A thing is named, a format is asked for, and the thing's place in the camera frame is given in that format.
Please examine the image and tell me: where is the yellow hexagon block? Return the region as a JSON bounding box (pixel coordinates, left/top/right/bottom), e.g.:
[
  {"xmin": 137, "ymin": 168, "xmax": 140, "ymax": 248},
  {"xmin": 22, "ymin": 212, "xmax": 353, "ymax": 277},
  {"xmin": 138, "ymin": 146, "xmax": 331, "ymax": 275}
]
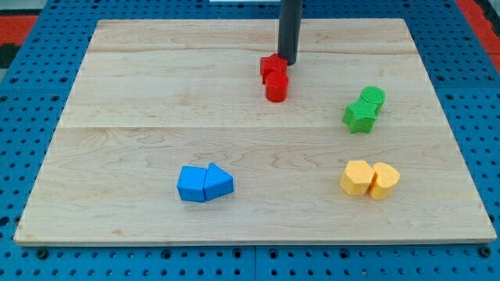
[{"xmin": 339, "ymin": 160, "xmax": 375, "ymax": 196}]

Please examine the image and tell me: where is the blue cube block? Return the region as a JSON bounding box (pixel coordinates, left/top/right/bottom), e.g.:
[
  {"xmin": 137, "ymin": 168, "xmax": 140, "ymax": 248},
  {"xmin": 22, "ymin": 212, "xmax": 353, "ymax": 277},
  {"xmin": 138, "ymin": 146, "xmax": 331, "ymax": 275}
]
[{"xmin": 177, "ymin": 165, "xmax": 207, "ymax": 202}]

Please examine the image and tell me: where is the blue triangle block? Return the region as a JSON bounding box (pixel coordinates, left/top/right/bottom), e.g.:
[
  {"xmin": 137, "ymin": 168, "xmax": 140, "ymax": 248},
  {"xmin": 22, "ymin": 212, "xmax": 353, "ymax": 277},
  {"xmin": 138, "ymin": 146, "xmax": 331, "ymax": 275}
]
[{"xmin": 204, "ymin": 163, "xmax": 234, "ymax": 201}]

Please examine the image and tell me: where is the red cylinder block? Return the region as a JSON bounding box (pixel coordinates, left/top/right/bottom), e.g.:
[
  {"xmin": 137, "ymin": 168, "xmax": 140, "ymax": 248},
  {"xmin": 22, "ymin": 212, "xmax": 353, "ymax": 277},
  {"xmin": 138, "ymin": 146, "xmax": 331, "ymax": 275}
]
[{"xmin": 265, "ymin": 71, "xmax": 289, "ymax": 102}]

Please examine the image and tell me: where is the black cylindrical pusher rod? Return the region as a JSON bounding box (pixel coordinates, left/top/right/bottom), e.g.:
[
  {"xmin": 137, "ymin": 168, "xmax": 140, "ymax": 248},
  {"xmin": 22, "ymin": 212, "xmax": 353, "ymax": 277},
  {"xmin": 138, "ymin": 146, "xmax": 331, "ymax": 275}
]
[{"xmin": 277, "ymin": 0, "xmax": 303, "ymax": 66}]

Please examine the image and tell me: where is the yellow heart block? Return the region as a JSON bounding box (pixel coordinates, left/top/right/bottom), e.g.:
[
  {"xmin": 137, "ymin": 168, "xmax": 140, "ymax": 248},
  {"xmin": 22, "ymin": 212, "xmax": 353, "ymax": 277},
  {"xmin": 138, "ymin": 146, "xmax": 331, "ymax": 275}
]
[{"xmin": 369, "ymin": 162, "xmax": 401, "ymax": 200}]

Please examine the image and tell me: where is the green cylinder block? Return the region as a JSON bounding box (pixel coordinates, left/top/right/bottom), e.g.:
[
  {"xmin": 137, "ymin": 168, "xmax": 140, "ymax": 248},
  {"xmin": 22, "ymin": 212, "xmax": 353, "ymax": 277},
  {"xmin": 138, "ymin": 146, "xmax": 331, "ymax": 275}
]
[{"xmin": 360, "ymin": 86, "xmax": 386, "ymax": 116}]

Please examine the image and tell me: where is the red star block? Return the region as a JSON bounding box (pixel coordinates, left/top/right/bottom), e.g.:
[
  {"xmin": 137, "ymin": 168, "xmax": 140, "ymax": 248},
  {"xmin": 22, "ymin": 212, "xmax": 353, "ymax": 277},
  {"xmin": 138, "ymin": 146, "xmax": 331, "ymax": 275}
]
[{"xmin": 259, "ymin": 53, "xmax": 288, "ymax": 84}]

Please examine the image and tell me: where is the light wooden board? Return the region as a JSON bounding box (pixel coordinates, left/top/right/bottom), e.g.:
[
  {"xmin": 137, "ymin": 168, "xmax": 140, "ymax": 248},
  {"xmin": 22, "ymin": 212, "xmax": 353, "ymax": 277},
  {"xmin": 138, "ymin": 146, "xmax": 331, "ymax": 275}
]
[{"xmin": 14, "ymin": 18, "xmax": 496, "ymax": 247}]

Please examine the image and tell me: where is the green star block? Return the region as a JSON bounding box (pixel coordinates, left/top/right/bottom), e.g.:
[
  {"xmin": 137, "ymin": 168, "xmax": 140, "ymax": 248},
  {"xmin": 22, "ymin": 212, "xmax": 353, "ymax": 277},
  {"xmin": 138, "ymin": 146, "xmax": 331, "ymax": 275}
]
[{"xmin": 342, "ymin": 98, "xmax": 377, "ymax": 133}]

